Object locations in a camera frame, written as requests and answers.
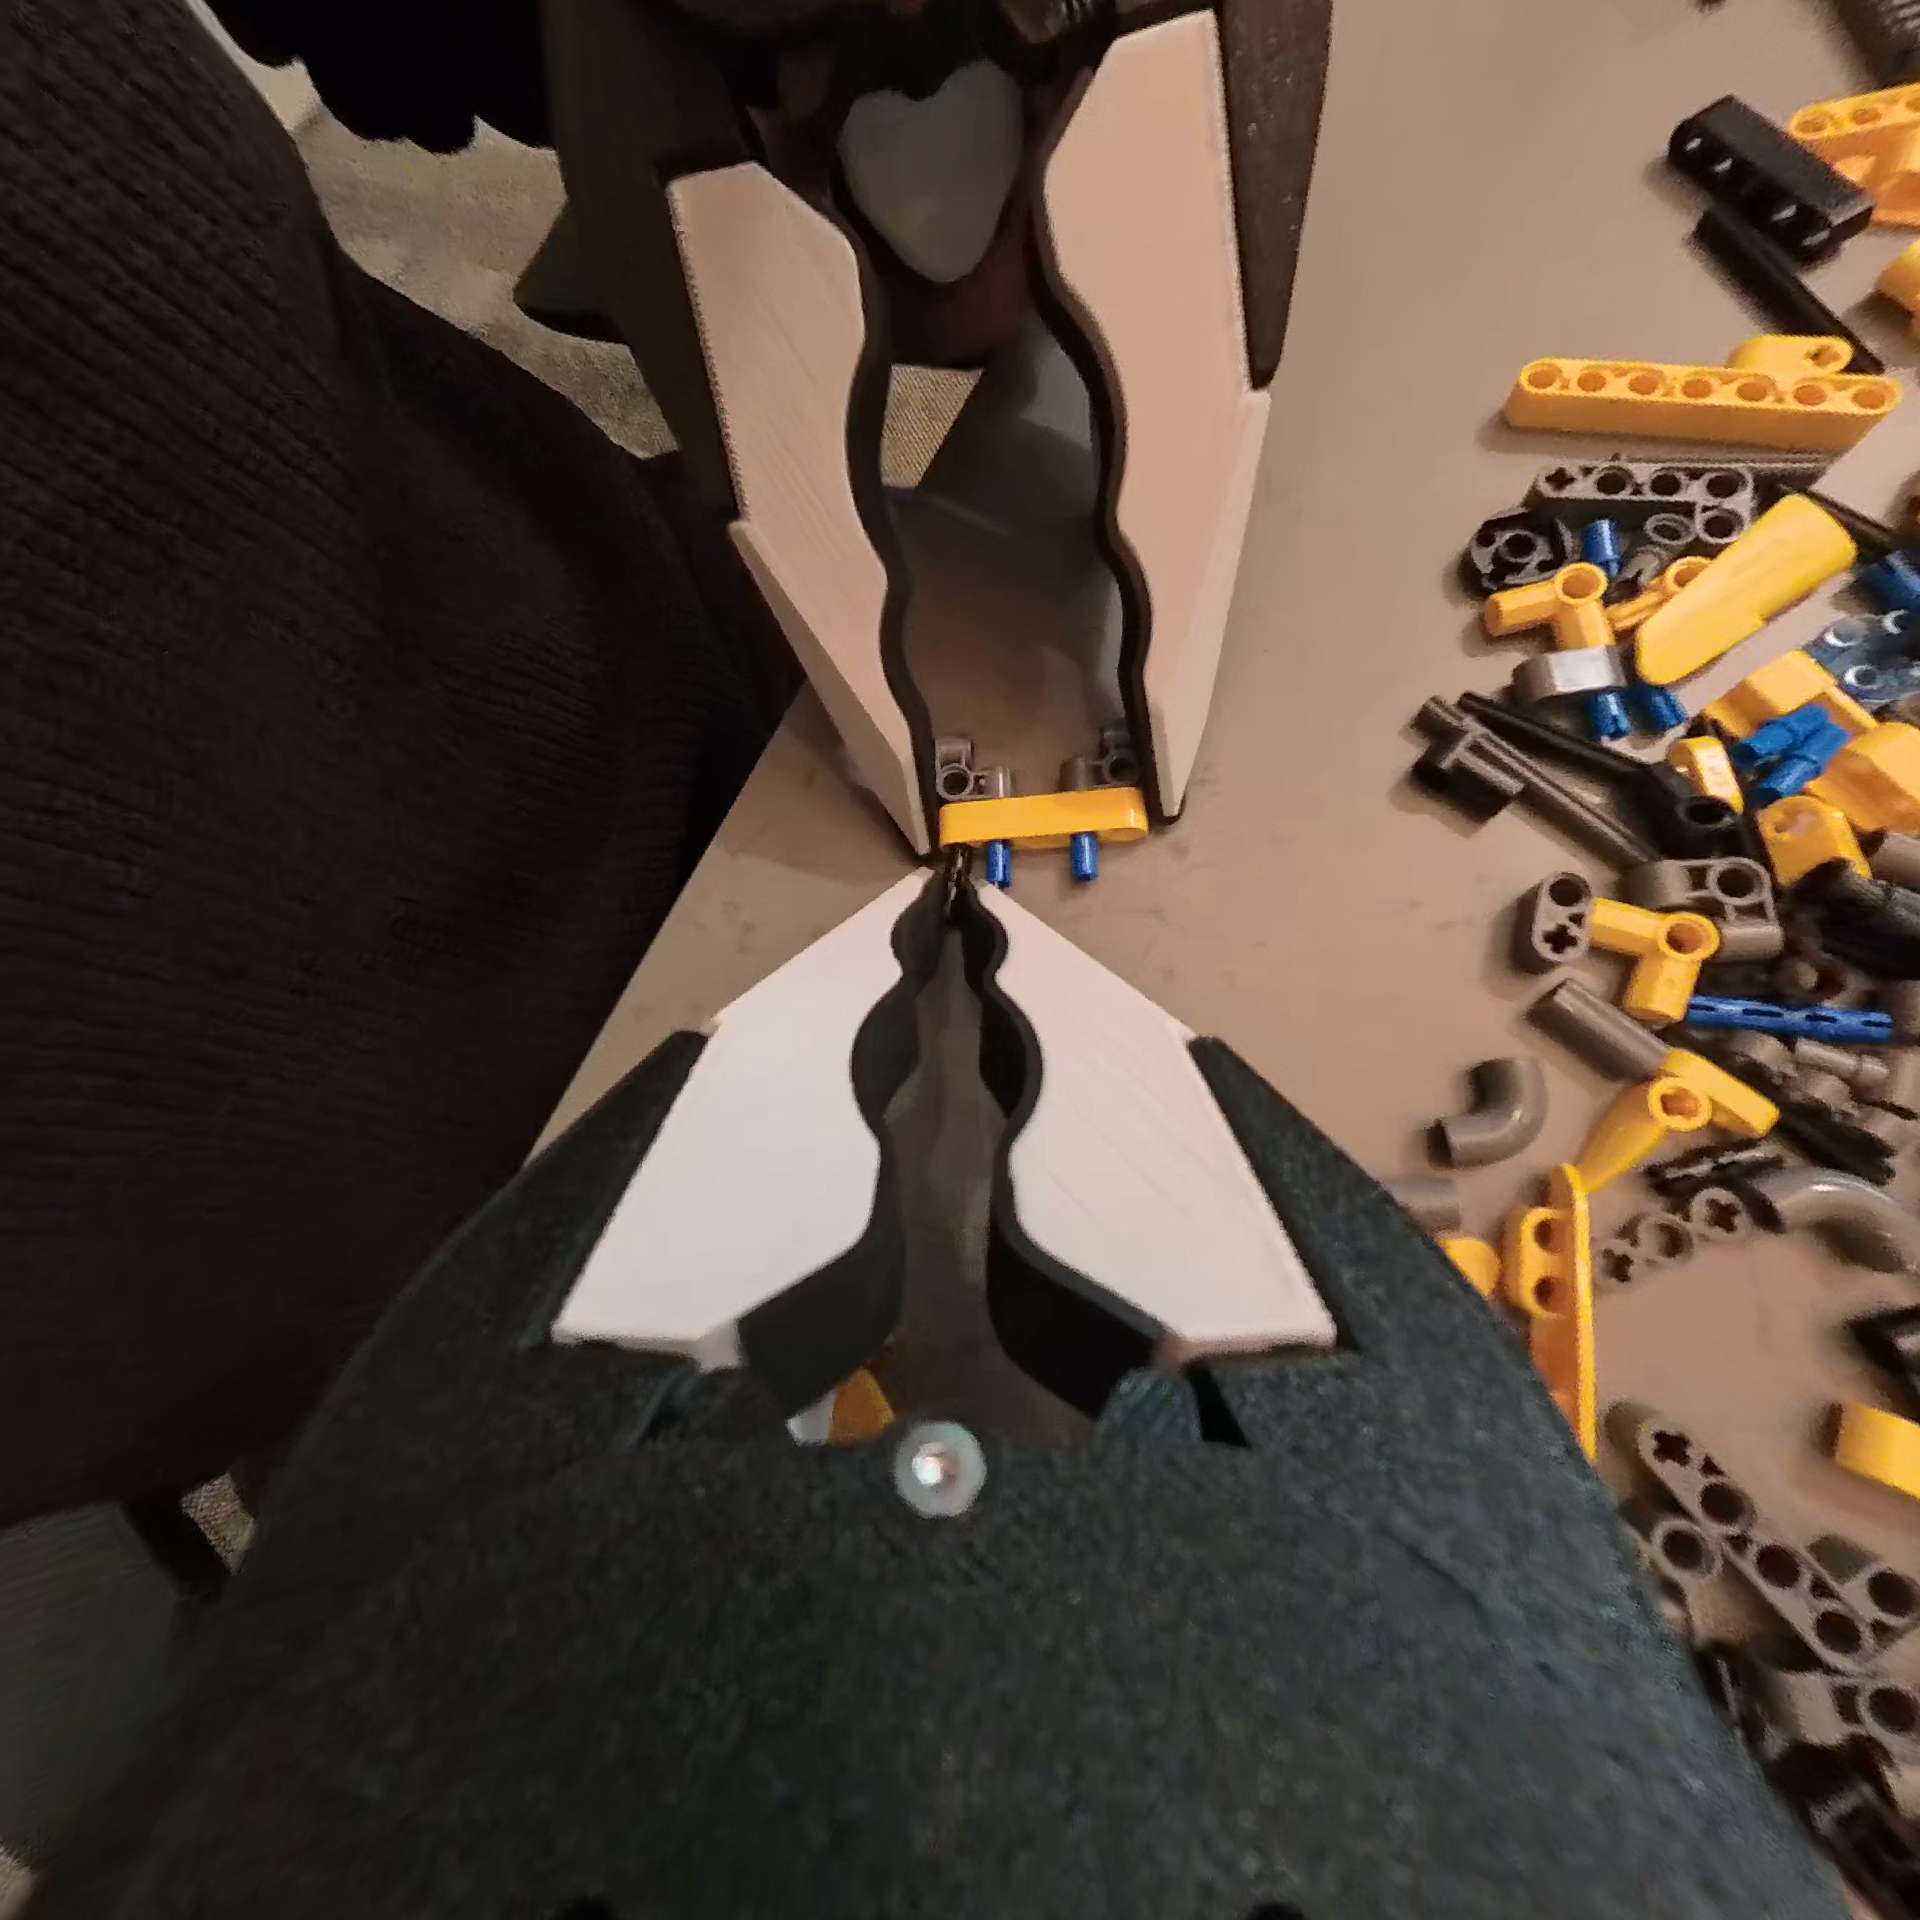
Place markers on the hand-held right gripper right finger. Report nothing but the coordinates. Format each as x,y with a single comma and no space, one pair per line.
1155,1187

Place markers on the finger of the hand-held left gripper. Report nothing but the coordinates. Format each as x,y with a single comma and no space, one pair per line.
788,436
1176,300

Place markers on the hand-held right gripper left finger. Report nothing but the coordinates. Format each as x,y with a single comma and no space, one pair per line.
737,1187

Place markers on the black friction pin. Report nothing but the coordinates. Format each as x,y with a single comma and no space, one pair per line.
953,881

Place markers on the yellow beam with blue pins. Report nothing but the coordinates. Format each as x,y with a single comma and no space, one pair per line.
1044,814

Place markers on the person's left hand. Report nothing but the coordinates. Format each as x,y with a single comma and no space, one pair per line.
976,323

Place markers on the pile of toy building parts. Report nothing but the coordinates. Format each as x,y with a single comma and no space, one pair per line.
1696,405

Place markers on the person's dark knit clothing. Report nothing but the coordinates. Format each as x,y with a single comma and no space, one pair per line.
301,749

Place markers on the yellow frame assembly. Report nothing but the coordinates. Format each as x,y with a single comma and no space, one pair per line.
858,1412

